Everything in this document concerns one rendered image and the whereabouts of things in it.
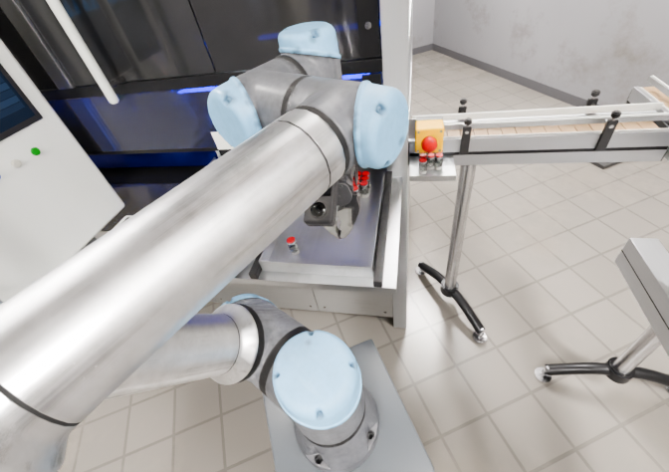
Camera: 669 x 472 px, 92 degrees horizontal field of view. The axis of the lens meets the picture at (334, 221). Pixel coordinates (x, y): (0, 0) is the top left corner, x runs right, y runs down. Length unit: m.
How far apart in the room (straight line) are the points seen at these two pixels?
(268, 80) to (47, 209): 0.98
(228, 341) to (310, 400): 0.13
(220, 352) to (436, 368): 1.22
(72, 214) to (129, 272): 1.09
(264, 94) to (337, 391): 0.37
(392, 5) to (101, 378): 0.77
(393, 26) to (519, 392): 1.38
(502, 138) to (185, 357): 0.95
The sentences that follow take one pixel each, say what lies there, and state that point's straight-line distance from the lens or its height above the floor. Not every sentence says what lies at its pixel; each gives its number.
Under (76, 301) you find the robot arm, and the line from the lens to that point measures 0.21.
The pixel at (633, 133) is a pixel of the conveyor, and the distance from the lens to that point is 1.20.
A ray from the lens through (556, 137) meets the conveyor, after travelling 1.12.
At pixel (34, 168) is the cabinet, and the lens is 1.24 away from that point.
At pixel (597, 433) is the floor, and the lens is 1.66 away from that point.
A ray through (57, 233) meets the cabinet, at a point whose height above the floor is 0.90.
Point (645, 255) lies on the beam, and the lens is 1.42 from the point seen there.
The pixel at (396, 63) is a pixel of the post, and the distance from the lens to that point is 0.85.
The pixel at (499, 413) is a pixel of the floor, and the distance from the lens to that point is 1.57.
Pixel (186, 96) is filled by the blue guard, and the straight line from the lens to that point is 1.06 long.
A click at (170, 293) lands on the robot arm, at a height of 1.31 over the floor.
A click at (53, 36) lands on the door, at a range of 1.25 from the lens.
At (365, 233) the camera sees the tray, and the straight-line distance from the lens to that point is 0.81.
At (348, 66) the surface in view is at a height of 1.20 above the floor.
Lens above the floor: 1.45
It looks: 42 degrees down
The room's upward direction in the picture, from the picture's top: 11 degrees counter-clockwise
